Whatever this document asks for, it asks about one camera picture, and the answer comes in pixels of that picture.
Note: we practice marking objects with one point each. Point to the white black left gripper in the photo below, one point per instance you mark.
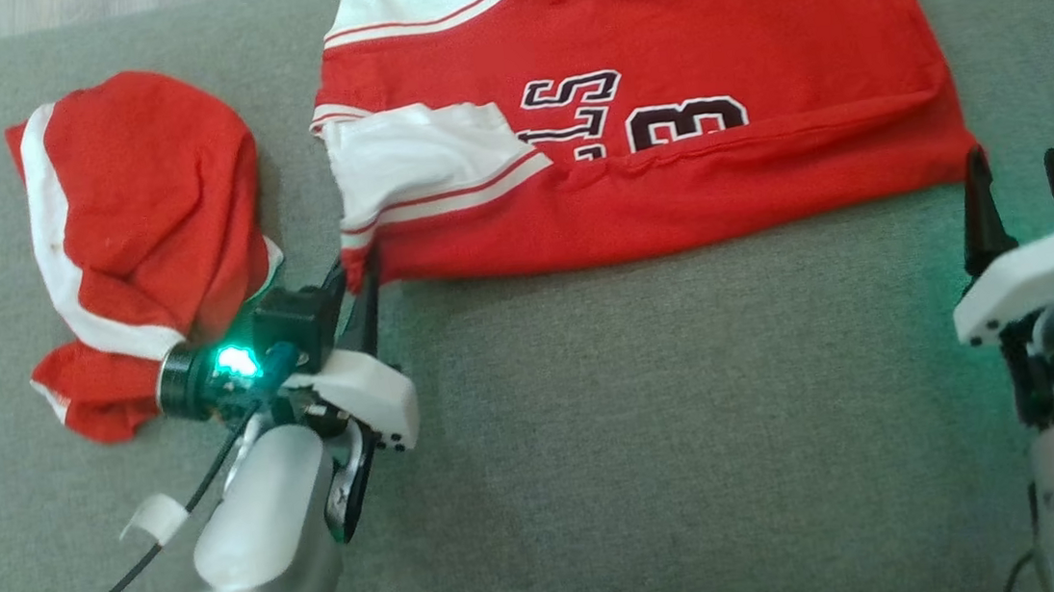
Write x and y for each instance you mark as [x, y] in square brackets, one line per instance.
[372, 393]

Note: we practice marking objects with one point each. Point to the grey and yellow sofa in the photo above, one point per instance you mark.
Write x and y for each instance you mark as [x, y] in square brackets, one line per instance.
[647, 439]

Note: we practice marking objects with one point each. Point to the red white basketball jersey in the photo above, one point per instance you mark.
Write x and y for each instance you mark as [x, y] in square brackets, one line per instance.
[704, 27]

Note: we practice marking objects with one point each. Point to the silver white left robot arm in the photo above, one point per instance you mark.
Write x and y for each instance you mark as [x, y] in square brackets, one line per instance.
[258, 515]

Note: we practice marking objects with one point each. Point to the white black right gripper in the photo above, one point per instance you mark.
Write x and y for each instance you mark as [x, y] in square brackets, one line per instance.
[1038, 276]

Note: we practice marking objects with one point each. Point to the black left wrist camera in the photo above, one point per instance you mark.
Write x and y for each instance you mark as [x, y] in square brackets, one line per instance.
[293, 323]

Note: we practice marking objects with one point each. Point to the red shorts with white stripe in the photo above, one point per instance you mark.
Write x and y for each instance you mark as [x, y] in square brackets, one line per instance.
[139, 179]

